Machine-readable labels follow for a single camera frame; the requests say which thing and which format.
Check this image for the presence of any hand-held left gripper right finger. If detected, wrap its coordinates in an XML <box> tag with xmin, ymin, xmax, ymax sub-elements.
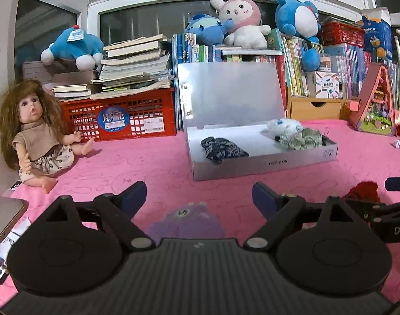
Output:
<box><xmin>246</xmin><ymin>181</ymin><xmax>365</xmax><ymax>252</ymax></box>

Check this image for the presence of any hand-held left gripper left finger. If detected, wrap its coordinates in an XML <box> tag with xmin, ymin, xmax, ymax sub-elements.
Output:
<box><xmin>43</xmin><ymin>180</ymin><xmax>156</xmax><ymax>252</ymax></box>

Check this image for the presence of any red scrunchie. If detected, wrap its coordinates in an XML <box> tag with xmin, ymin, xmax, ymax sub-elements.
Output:
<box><xmin>342</xmin><ymin>180</ymin><xmax>381</xmax><ymax>204</ymax></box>

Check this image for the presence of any purple plush toy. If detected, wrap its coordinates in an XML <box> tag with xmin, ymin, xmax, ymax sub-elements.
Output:
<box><xmin>149</xmin><ymin>202</ymin><xmax>226</xmax><ymax>242</ymax></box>

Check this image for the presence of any dark patterned scrunchie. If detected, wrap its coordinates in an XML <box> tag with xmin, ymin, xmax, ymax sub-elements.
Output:
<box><xmin>200</xmin><ymin>136</ymin><xmax>250</xmax><ymax>165</ymax></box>

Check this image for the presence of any green patterned scrunchie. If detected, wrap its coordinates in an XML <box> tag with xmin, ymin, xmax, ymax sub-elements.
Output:
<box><xmin>278</xmin><ymin>128</ymin><xmax>324</xmax><ymax>152</ymax></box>

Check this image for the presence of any white fluffy scrunchie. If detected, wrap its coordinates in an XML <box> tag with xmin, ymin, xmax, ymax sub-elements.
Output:
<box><xmin>260</xmin><ymin>118</ymin><xmax>304</xmax><ymax>137</ymax></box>

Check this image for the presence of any translucent plastic storage box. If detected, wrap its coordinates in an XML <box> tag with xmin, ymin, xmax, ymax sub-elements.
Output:
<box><xmin>177</xmin><ymin>62</ymin><xmax>339</xmax><ymax>182</ymax></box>

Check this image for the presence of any pink printed bedsheet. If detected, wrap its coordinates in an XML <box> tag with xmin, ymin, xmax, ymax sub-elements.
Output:
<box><xmin>0</xmin><ymin>118</ymin><xmax>400</xmax><ymax>315</ymax></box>

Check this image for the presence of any pink toy house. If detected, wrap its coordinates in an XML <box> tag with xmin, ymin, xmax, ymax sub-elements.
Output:
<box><xmin>347</xmin><ymin>62</ymin><xmax>399</xmax><ymax>138</ymax></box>

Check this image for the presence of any wooden drawer box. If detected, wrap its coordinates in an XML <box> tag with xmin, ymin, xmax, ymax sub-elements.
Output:
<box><xmin>287</xmin><ymin>95</ymin><xmax>355</xmax><ymax>120</ymax></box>

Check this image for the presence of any red plastic crate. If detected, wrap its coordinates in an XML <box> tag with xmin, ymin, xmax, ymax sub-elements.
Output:
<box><xmin>60</xmin><ymin>88</ymin><xmax>177</xmax><ymax>143</ymax></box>

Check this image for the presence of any brown haired baby doll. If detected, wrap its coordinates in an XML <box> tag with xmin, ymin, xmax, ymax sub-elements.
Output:
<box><xmin>0</xmin><ymin>79</ymin><xmax>96</xmax><ymax>194</ymax></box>

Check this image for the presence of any white patterned box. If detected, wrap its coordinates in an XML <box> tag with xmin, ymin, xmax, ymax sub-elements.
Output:
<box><xmin>307</xmin><ymin>71</ymin><xmax>340</xmax><ymax>99</ymax></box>

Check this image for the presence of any stack of books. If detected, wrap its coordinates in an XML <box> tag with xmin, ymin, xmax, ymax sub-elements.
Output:
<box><xmin>52</xmin><ymin>33</ymin><xmax>174</xmax><ymax>101</ymax></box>

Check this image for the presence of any row of upright books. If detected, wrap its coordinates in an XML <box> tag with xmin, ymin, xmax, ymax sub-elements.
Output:
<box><xmin>187</xmin><ymin>29</ymin><xmax>400</xmax><ymax>101</ymax></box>

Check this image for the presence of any blue folder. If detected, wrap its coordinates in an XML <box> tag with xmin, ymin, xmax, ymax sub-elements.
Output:
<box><xmin>172</xmin><ymin>34</ymin><xmax>189</xmax><ymax>132</ymax></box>

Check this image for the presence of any printed paper card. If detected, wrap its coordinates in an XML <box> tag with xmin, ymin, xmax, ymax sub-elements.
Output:
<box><xmin>0</xmin><ymin>219</ymin><xmax>32</xmax><ymax>285</ymax></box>

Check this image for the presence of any blue printed carton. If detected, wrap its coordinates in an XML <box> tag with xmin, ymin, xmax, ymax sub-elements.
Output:
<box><xmin>360</xmin><ymin>7</ymin><xmax>394</xmax><ymax>63</ymax></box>

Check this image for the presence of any pale storage crate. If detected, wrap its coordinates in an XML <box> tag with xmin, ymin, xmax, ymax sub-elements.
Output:
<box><xmin>22</xmin><ymin>60</ymin><xmax>56</xmax><ymax>88</ymax></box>

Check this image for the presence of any blue plush toy with tag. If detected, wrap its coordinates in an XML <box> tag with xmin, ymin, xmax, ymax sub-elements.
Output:
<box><xmin>40</xmin><ymin>24</ymin><xmax>106</xmax><ymax>72</ymax></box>

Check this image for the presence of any red plastic basket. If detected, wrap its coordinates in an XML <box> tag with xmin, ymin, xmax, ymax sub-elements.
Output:
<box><xmin>321</xmin><ymin>21</ymin><xmax>366</xmax><ymax>48</ymax></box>

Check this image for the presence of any blue alien plush toy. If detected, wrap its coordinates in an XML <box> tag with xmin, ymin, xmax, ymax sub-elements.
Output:
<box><xmin>183</xmin><ymin>13</ymin><xmax>235</xmax><ymax>46</ymax></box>

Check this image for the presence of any pink and white bunny plush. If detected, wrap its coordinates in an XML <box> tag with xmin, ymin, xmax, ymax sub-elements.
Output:
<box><xmin>209</xmin><ymin>0</ymin><xmax>272</xmax><ymax>50</ymax></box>

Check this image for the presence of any blue and white plush toy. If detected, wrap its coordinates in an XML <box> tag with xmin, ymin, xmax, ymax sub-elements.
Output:
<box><xmin>271</xmin><ymin>0</ymin><xmax>325</xmax><ymax>72</ymax></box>

